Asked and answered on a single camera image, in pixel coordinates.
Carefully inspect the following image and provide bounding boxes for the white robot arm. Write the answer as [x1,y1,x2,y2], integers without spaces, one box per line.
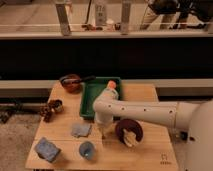
[93,88,213,171]

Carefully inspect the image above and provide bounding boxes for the blue plastic cup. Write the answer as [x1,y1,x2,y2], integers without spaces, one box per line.
[79,141,95,160]

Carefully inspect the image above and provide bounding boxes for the grey blue cloth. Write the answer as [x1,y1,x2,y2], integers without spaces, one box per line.
[71,123,92,138]

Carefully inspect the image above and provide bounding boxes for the dark red plate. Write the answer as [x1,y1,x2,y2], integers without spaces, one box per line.
[115,119,143,146]

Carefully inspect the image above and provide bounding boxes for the green plastic tray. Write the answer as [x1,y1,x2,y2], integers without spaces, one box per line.
[79,77,122,120]

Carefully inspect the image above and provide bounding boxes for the orange ball fruit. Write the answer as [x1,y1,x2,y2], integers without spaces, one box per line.
[107,80,117,89]

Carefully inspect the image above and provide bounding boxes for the small metal can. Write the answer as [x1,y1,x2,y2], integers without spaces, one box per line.
[53,99,63,113]

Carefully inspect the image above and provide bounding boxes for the blue sponge block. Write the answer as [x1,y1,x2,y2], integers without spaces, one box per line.
[34,137,61,163]

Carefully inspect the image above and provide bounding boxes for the person in background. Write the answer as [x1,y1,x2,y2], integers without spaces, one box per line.
[139,0,191,31]

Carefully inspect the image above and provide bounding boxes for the brown pot with handle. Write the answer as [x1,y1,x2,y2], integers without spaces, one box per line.
[59,74,95,93]

